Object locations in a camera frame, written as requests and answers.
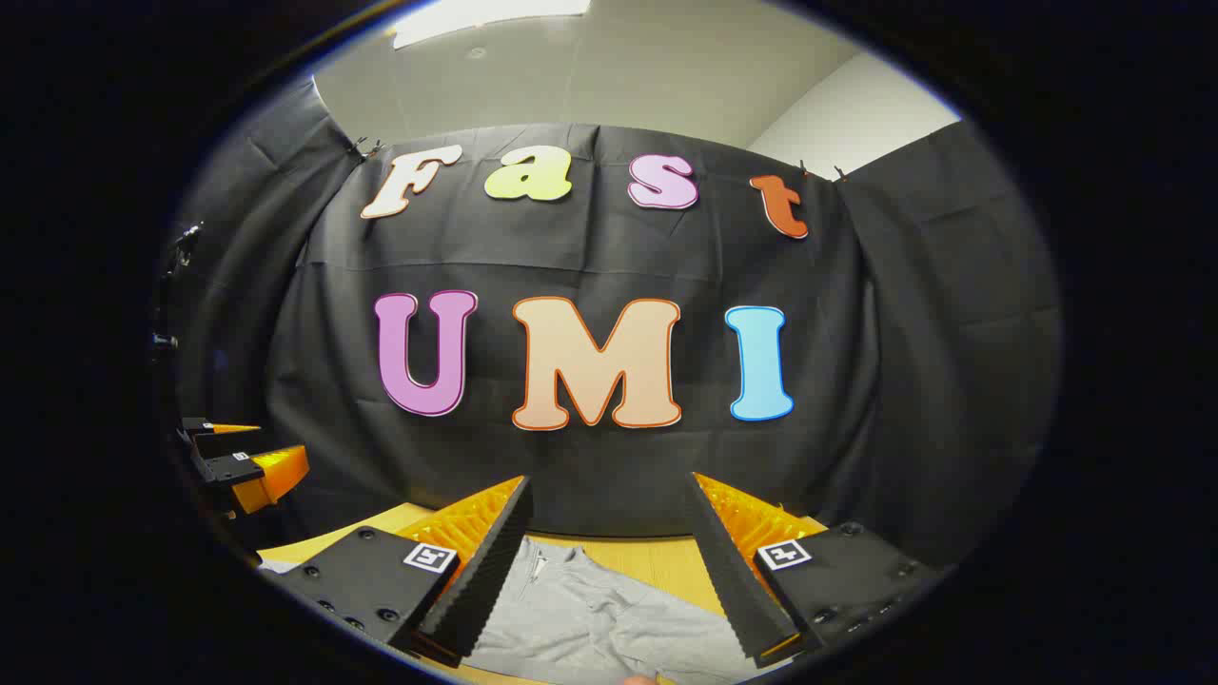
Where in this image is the black backdrop cloth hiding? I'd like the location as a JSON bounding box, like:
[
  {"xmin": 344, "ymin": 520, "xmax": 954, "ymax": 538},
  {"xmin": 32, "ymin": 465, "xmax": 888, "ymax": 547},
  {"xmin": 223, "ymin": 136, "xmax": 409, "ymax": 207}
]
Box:
[{"xmin": 157, "ymin": 76, "xmax": 1063, "ymax": 572}]

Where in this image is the grey zip sweatshirt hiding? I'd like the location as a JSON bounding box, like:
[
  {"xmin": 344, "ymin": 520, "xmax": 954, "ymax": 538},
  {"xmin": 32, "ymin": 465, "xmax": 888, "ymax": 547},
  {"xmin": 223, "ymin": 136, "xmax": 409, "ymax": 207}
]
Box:
[{"xmin": 466, "ymin": 536, "xmax": 791, "ymax": 685}]

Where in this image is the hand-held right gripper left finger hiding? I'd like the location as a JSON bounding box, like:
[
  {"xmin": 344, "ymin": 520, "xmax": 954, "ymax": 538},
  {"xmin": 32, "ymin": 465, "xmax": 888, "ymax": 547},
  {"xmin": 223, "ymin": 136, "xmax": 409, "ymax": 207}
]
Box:
[{"xmin": 271, "ymin": 475, "xmax": 535, "ymax": 668}]

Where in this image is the ceiling light panel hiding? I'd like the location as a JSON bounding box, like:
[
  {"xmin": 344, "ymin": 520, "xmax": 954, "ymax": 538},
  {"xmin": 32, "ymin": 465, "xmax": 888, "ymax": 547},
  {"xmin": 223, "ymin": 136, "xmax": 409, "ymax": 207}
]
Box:
[{"xmin": 392, "ymin": 0, "xmax": 592, "ymax": 50}]

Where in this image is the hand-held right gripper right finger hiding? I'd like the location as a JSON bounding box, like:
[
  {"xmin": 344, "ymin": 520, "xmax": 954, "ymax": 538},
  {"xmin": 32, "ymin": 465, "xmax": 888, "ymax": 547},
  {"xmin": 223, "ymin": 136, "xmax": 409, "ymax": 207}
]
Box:
[{"xmin": 686, "ymin": 472, "xmax": 953, "ymax": 669}]

